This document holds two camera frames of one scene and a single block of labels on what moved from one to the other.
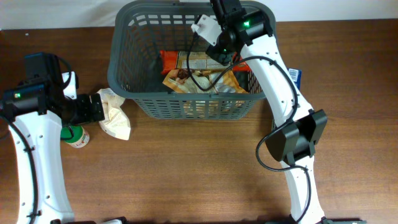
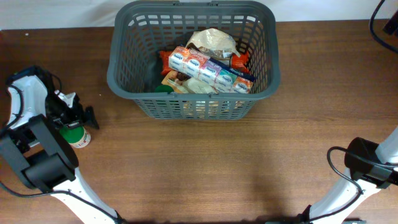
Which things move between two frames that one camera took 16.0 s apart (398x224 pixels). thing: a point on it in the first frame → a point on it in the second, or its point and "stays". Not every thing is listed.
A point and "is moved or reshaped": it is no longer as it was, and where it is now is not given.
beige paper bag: (116, 122) is moved or reshaped
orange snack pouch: (186, 80) stays
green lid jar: (74, 136) stays
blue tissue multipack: (296, 75) → (222, 78)
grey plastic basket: (139, 32) stays
